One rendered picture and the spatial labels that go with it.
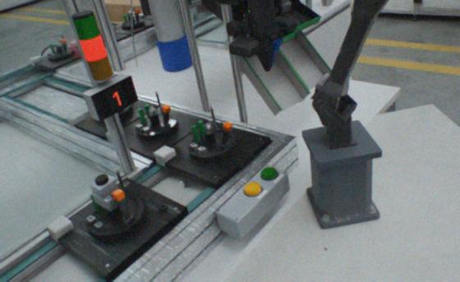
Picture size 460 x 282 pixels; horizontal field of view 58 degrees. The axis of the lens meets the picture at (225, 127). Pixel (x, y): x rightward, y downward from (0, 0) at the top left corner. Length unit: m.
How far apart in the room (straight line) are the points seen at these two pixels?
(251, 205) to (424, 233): 0.40
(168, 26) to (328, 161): 1.27
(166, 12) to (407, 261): 1.46
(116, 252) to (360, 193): 0.57
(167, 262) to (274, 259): 0.25
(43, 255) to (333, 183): 0.69
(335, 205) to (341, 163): 0.13
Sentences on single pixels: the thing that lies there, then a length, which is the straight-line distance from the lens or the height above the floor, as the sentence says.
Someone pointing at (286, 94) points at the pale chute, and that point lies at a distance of 1.32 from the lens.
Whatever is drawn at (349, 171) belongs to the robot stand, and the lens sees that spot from 0.98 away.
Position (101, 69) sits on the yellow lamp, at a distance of 1.03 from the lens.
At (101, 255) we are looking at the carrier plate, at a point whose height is 0.97.
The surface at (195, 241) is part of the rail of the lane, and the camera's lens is 0.99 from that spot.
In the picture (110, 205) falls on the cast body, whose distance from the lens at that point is 0.98.
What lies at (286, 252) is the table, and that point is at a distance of 1.02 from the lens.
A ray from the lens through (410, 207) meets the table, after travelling 1.14.
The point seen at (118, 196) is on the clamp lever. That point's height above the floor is 1.07.
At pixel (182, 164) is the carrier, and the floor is 0.97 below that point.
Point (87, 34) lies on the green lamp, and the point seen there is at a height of 1.37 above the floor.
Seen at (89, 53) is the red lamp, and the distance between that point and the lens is 1.02.
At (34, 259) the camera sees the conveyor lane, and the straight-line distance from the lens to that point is 1.10.
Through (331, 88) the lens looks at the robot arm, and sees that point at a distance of 0.91.
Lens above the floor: 1.62
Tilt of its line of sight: 30 degrees down
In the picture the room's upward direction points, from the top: 11 degrees counter-clockwise
